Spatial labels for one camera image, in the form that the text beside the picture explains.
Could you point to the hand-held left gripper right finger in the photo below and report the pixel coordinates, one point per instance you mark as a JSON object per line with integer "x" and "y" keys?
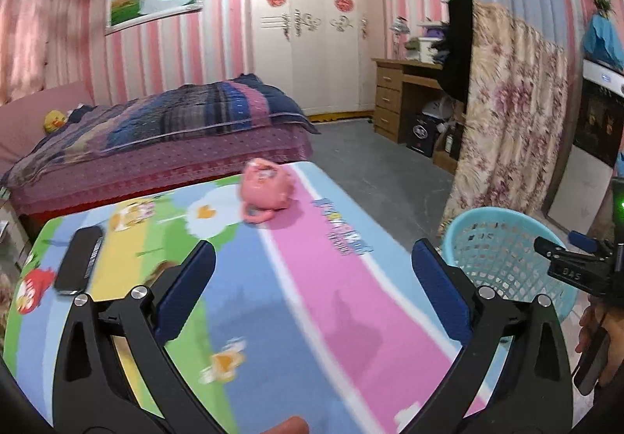
{"x": 441, "y": 290}

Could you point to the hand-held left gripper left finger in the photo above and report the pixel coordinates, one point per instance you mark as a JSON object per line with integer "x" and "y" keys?
{"x": 187, "y": 290}

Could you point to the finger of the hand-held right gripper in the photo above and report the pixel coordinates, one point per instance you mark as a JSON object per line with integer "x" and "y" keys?
{"x": 582, "y": 241}
{"x": 551, "y": 248}

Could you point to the light blue plastic basket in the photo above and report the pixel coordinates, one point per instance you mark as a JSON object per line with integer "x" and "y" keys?
{"x": 487, "y": 248}

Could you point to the person's right hand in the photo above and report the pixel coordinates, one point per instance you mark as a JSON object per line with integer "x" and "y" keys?
{"x": 592, "y": 324}

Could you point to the person's left hand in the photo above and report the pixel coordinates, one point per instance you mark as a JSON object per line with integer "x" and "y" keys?
{"x": 287, "y": 426}

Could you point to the white board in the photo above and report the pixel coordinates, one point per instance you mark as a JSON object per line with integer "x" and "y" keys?
{"x": 580, "y": 190}

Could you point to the black rectangular case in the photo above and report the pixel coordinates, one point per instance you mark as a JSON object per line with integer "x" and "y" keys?
{"x": 78, "y": 261}

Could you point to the cartoon print tablecloth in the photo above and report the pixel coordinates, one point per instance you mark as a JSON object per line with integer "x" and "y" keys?
{"x": 302, "y": 297}

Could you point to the pink bed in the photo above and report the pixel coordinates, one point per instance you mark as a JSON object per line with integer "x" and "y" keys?
{"x": 170, "y": 165}

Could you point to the pink cartoon mug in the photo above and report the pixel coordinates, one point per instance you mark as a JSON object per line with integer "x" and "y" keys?
{"x": 265, "y": 187}

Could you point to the blue and floral curtain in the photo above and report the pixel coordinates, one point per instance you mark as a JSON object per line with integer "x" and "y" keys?
{"x": 507, "y": 122}

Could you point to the cardboard box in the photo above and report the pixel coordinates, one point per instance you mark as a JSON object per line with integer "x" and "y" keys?
{"x": 446, "y": 146}

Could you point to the black box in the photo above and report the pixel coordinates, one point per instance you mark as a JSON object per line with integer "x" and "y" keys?
{"x": 420, "y": 134}

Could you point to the striped quilt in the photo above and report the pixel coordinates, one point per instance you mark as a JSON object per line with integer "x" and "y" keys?
{"x": 185, "y": 117}

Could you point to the white fan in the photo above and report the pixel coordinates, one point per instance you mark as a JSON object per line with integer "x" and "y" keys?
{"x": 438, "y": 107}

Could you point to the blue cloth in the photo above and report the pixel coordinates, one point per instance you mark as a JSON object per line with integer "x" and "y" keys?
{"x": 602, "y": 43}

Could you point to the wooden desk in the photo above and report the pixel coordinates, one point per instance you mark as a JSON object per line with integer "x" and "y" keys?
{"x": 390, "y": 92}

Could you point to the yellow duck plush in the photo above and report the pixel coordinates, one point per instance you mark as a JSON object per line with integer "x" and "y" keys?
{"x": 53, "y": 121}

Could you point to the black hanging garment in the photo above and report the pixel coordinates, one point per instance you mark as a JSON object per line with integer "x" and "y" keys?
{"x": 458, "y": 48}

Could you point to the white box on desk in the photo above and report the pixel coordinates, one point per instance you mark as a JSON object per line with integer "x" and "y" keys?
{"x": 431, "y": 46}

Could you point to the small green plant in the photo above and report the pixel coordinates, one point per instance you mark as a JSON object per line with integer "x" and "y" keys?
{"x": 603, "y": 4}

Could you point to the white wardrobe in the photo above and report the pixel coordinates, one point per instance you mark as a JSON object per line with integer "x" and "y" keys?
{"x": 317, "y": 63}

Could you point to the desk lamp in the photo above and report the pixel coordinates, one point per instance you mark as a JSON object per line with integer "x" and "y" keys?
{"x": 399, "y": 26}

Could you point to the pink curtain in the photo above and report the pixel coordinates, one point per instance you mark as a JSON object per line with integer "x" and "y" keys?
{"x": 34, "y": 34}

